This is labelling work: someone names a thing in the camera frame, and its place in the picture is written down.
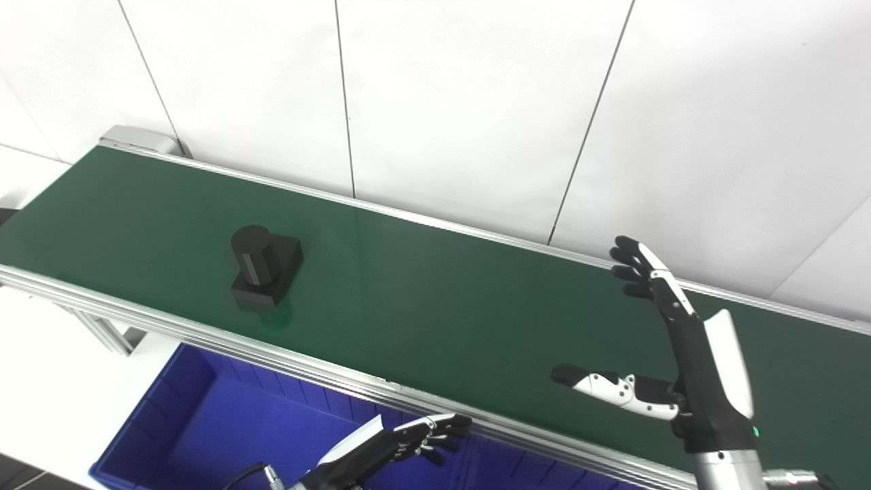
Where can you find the aluminium conveyor leg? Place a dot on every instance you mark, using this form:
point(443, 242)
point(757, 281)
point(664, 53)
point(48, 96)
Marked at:
point(102, 333)

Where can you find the black block with cylinder part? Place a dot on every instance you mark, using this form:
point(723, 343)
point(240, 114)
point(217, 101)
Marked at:
point(262, 269)

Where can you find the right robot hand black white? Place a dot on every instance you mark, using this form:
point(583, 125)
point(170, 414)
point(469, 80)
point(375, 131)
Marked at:
point(708, 395)

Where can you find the green conveyor belt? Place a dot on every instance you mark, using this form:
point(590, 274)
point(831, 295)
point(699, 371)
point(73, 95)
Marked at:
point(442, 299)
point(136, 316)

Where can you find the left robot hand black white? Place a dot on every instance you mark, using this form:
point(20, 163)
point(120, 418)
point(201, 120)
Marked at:
point(367, 452)

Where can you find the blue plastic bin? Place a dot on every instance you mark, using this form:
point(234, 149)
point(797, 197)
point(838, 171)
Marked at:
point(224, 429)
point(531, 473)

